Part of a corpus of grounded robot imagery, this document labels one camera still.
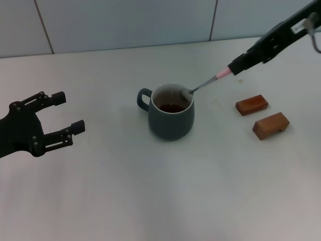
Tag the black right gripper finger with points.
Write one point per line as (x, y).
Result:
(268, 56)
(240, 65)

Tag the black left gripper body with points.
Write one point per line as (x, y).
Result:
(17, 130)

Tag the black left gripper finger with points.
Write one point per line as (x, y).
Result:
(59, 97)
(78, 126)

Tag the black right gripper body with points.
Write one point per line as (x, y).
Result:
(291, 21)

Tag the grey ceramic cup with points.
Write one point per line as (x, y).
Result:
(170, 125)

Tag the dark flat wooden block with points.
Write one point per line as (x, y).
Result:
(250, 105)

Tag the light arched wooden block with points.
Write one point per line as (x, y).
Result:
(268, 125)

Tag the dark brown coffee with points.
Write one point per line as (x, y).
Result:
(170, 108)

